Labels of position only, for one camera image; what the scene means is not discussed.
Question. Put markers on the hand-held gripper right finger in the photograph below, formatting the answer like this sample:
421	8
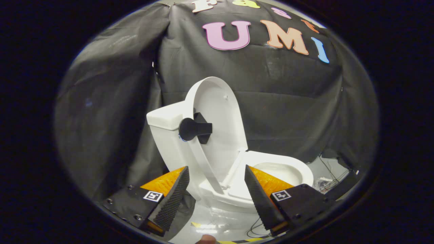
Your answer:
261	203

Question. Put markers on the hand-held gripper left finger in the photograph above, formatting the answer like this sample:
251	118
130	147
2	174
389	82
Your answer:
171	203

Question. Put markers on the white toilet lid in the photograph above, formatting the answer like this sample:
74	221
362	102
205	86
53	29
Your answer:
223	112

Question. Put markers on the white ceramic toilet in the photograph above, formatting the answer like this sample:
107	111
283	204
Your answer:
166	135

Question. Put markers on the clear plastic bag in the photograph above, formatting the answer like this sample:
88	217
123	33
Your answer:
324	183

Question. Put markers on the black backdrop cloth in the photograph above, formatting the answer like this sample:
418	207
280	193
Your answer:
288	101

